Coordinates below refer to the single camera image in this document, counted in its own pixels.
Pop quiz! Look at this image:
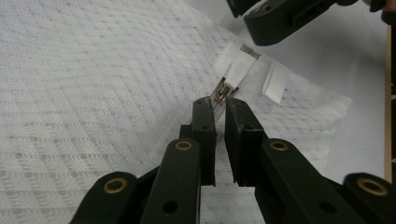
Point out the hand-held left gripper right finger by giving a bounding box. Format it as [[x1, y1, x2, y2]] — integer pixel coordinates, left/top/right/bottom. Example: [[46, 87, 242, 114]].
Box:
[[224, 97, 269, 188]]

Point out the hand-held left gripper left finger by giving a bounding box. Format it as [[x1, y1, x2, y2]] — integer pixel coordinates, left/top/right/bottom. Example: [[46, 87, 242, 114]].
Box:
[[179, 95, 219, 188]]

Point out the white mesh laundry bag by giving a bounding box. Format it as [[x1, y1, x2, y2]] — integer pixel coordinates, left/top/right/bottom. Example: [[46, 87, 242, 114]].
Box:
[[0, 0, 354, 224]]

